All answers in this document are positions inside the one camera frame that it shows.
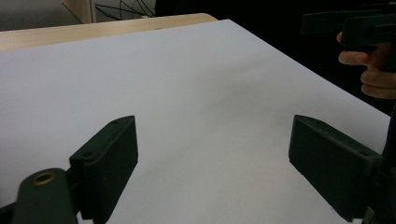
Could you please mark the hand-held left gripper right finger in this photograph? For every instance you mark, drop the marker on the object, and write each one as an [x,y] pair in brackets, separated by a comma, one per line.
[333,168]

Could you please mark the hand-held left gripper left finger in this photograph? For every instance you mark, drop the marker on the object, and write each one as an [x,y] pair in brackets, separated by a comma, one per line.
[106,168]

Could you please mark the white board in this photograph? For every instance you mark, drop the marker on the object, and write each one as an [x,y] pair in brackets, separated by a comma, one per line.
[186,77]

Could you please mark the wooden table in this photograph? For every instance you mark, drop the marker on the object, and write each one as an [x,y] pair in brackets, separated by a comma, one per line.
[62,35]

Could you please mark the light wooden shelf unit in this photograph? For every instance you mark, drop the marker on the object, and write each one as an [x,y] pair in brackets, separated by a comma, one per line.
[82,9]

